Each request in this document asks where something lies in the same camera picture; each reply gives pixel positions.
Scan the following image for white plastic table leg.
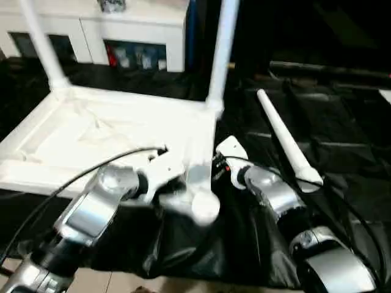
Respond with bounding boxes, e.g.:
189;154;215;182
18;0;70;89
205;0;241;112
256;89;324;193

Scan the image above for white plastic table top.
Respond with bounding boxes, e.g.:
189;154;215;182
0;85;225;226

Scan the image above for black plastic mat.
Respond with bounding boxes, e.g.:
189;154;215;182
0;56;391;289

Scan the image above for white glass-door cabinet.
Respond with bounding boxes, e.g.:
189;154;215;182
0;0;187;73

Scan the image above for grey object on cabinet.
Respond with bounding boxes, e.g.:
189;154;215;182
97;0;128;13

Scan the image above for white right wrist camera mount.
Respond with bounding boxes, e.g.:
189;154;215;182
216;136;249;192

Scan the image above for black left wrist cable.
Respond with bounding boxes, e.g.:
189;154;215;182
0;146;169;263

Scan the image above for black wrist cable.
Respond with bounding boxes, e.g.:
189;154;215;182
225;156;386;293
0;146;169;263

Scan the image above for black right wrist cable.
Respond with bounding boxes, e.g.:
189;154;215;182
225;156;386;293

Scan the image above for blue vertical post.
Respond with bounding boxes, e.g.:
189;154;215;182
185;0;198;73

